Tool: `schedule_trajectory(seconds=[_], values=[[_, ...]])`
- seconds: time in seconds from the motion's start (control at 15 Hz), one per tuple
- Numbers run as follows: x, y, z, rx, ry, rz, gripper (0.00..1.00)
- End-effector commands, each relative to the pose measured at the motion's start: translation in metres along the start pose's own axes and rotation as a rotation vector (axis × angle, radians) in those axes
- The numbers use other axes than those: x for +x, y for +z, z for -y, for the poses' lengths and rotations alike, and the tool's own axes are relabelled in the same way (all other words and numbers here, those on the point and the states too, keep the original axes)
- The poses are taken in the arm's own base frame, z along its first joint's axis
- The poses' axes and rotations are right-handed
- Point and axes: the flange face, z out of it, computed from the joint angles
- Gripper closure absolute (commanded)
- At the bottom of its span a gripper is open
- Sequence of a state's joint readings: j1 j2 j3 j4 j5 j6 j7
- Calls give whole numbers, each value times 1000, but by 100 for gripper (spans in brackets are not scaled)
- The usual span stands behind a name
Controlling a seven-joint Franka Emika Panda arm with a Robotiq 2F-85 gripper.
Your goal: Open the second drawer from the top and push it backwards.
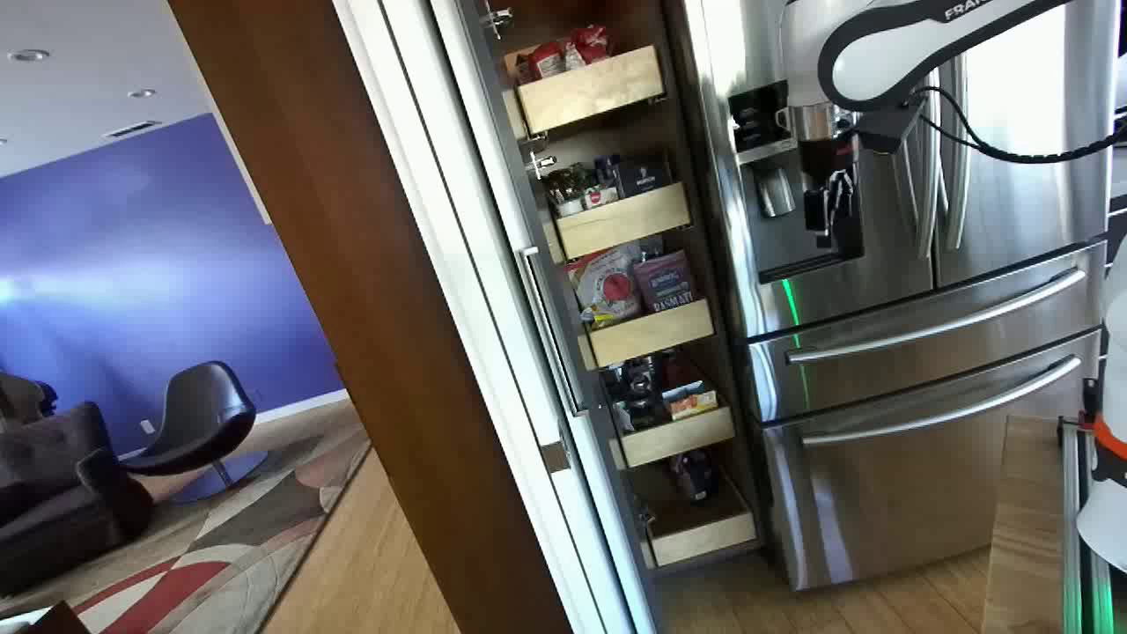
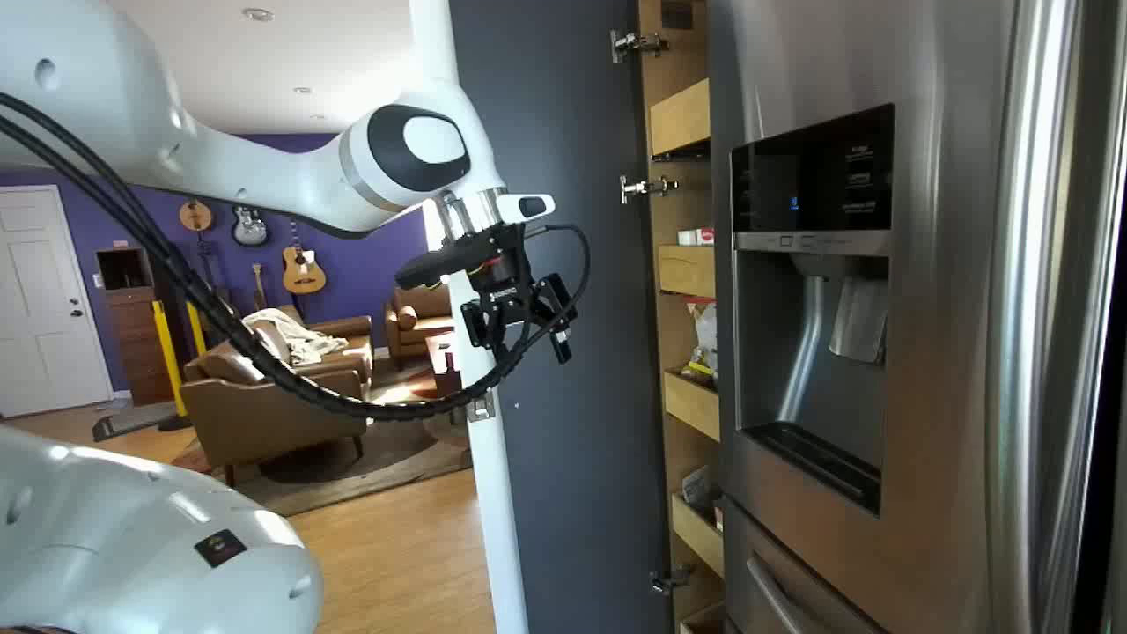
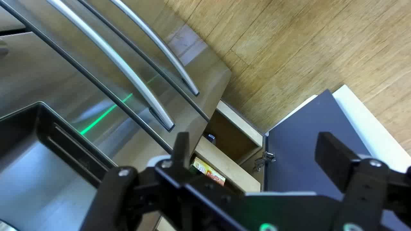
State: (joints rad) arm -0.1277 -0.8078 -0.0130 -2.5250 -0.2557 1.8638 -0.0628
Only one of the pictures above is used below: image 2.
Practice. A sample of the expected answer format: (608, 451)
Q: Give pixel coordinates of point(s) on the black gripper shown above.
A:
(496, 307)

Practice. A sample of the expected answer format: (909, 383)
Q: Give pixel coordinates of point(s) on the wooden pantry drawer with groceries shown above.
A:
(689, 270)

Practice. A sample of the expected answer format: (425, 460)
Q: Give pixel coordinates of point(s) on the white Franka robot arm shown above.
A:
(108, 108)

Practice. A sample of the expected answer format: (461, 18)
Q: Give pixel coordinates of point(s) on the shallow wooden pantry drawer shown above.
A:
(680, 116)

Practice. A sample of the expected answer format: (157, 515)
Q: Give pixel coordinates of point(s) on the metal door latch plate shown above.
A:
(479, 405)

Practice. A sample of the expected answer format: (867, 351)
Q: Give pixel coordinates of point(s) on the white snack bag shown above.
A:
(705, 339)

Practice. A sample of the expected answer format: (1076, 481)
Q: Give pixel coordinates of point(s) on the tall pantry cabinet door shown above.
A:
(576, 471)

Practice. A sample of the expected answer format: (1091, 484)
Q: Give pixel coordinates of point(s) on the metal door hinge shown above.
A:
(671, 578)
(641, 188)
(636, 44)

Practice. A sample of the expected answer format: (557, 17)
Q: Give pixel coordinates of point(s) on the white and red food box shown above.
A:
(693, 237)

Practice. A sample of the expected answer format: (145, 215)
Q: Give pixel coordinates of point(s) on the brown round rug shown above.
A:
(388, 461)

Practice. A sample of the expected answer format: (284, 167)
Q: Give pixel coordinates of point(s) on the fridge water ice dispenser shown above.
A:
(811, 305)

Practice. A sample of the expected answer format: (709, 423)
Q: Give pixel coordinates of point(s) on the white throw blanket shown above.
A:
(299, 339)

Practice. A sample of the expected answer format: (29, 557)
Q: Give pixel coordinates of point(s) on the brown acoustic guitar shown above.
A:
(304, 271)

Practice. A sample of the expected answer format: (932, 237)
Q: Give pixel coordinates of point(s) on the brown leather sofa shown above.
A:
(258, 411)

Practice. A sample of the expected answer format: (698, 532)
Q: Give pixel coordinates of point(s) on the grey electric guitar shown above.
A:
(246, 227)

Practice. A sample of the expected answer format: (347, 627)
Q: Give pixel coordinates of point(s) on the stainless steel refrigerator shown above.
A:
(939, 353)

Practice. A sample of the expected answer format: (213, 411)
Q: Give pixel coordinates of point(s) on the wooden side cabinet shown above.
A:
(133, 339)

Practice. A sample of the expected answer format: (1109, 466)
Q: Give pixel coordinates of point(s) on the white room door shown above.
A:
(39, 305)

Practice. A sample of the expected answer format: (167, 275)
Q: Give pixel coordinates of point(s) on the yellow post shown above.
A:
(194, 328)
(167, 356)

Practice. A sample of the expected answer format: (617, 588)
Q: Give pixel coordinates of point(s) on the round banjo on wall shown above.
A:
(194, 215)

